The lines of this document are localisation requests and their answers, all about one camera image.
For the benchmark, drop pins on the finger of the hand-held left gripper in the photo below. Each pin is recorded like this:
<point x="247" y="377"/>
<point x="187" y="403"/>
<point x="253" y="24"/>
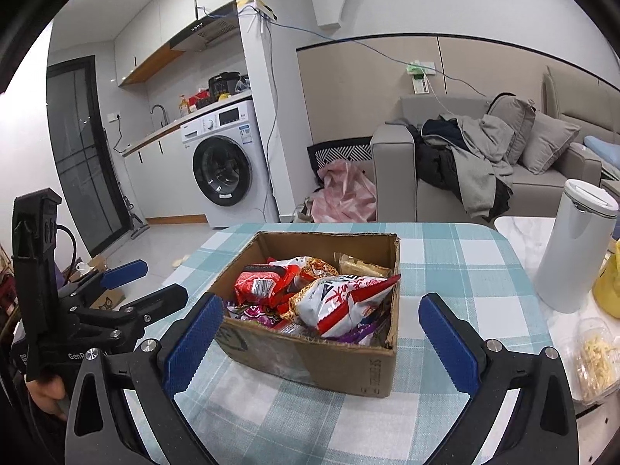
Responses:
<point x="126" y="272"/>
<point x="160" y="302"/>

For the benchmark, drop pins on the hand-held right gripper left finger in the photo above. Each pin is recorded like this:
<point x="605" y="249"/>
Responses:
<point x="191" y="344"/>

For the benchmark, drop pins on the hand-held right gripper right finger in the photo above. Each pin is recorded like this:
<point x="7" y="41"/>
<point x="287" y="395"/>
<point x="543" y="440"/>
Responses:
<point x="448" y="344"/>

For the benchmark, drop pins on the purple grape snack packet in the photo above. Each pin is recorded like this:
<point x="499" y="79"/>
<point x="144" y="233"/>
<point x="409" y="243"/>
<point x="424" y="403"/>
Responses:
<point x="252" y="317"/>

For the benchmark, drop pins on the dark purple snack packet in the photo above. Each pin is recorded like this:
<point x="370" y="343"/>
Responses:
<point x="363" y="333"/>

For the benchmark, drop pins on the red snack packet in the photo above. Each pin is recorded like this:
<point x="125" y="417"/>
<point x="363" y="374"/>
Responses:
<point x="264" y="286"/>

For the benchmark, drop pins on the beige snack packet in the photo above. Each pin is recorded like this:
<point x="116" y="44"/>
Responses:
<point x="363" y="266"/>

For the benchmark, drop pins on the large white red noodle packet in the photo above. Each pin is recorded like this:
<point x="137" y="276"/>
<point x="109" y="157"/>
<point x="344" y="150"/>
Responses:
<point x="339" y="307"/>

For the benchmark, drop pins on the brown cardboard box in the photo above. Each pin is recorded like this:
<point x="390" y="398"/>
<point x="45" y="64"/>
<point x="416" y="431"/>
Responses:
<point x="329" y="365"/>

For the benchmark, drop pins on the small white red noodle packet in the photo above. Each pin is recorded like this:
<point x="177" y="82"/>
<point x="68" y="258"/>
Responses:
<point x="310" y="273"/>

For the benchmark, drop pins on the person's left forearm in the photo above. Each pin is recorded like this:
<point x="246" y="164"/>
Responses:
<point x="14" y="436"/>

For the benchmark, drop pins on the person's left hand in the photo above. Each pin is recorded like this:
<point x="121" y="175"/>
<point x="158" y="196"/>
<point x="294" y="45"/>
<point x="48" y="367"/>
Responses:
<point x="46" y="395"/>

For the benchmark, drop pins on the small cardboard box on floor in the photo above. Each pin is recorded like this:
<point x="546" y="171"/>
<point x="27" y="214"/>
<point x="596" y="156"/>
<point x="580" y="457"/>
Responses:
<point x="104" y="295"/>

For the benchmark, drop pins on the pair of slippers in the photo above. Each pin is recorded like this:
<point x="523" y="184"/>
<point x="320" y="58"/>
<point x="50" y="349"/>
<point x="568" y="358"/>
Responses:
<point x="180" y="260"/>

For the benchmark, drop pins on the teal checked tablecloth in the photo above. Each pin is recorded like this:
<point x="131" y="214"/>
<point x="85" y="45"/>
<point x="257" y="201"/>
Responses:
<point x="460" y="261"/>

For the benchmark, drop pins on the white lower kitchen cabinet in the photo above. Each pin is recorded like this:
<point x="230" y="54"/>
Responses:
<point x="164" y="174"/>

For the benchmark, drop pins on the white kitchen cabinet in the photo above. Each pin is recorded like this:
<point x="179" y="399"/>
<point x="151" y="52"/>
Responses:
<point x="164" y="174"/>
<point x="145" y="34"/>

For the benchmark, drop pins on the dark glass door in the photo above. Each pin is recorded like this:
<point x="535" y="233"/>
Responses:
<point x="82" y="155"/>

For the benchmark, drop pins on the white washing machine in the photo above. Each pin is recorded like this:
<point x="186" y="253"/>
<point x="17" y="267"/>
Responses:
<point x="227" y="164"/>

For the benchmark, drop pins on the clear plastic food container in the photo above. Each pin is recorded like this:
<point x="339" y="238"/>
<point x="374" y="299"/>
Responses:
<point x="598" y="363"/>

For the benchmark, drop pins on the white tall canister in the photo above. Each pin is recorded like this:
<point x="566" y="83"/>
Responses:
<point x="571" y="252"/>

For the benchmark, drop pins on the kitchen faucet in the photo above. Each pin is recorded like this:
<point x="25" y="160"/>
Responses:
<point x="159" y="111"/>

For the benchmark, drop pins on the yellow bag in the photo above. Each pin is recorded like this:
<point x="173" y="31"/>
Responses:
<point x="609" y="286"/>

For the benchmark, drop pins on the yellow detergent bottle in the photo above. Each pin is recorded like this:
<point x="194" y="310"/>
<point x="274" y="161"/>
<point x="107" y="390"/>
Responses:
<point x="183" y="106"/>

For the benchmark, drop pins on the pile of grey black clothes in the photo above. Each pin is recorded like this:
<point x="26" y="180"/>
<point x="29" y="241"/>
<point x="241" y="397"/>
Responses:
<point x="474" y="169"/>

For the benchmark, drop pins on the grey sofa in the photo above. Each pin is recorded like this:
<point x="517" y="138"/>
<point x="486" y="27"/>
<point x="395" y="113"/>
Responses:
<point x="397" y="174"/>

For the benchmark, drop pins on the pink plastic bag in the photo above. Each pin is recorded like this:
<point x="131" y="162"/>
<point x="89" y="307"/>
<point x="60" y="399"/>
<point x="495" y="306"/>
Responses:
<point x="344" y="193"/>

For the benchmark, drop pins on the red box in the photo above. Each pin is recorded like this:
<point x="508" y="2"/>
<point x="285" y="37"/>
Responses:
<point x="201" y="100"/>

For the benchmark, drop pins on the black white patterned basket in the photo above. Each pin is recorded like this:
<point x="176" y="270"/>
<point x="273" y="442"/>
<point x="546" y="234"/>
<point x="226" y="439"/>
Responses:
<point x="339" y="150"/>

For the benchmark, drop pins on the grey cushion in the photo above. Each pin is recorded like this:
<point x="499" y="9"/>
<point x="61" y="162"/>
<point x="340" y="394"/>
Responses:
<point x="516" y="126"/>
<point x="550" y="143"/>

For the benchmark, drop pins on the white upper kitchen cabinet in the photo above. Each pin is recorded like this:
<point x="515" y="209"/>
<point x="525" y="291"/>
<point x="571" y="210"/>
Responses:
<point x="145" y="34"/>

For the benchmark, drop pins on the light blue pillow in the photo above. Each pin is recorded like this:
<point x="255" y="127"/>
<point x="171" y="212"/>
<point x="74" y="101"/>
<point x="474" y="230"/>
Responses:
<point x="603" y="147"/>

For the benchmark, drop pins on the range hood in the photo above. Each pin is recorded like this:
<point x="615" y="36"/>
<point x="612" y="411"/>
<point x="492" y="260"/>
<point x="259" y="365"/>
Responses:
<point x="208" y="29"/>

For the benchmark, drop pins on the white router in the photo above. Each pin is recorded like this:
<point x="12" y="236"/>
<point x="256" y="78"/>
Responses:
<point x="259" y="8"/>

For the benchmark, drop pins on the white wall control panel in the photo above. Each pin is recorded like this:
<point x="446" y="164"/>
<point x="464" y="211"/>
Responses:
<point x="419" y="85"/>

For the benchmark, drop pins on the white wall socket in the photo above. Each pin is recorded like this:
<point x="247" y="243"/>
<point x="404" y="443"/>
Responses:
<point x="420" y="69"/>

